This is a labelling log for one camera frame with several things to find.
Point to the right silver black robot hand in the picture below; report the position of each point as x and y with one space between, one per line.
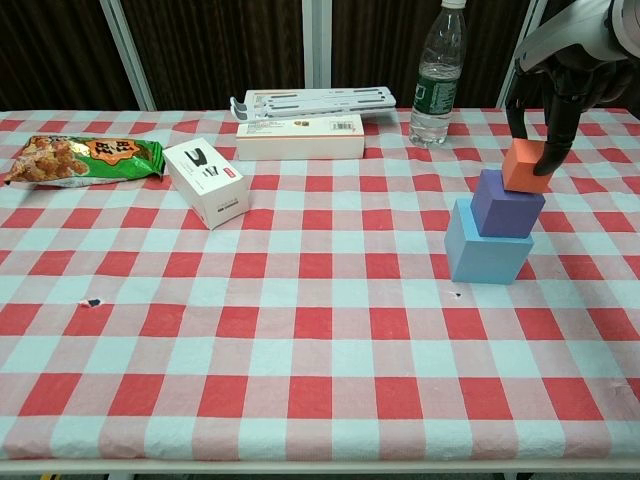
565 85

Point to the small orange cube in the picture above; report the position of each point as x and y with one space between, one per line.
520 167

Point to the medium purple cube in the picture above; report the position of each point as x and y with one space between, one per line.
505 212

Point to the clear plastic water bottle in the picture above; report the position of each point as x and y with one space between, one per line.
435 100

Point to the large light blue cube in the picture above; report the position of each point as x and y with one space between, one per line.
487 260

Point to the white folding laptop stand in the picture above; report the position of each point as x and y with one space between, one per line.
320 102

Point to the flat white cardboard box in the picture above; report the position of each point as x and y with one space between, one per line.
300 142

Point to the small white stapler box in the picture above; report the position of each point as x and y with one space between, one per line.
207 180

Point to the red white checkered tablecloth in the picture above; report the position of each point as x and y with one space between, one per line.
300 350

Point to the green snack bag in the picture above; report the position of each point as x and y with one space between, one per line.
85 160

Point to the white partition post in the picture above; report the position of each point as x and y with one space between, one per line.
127 55
316 45
536 6

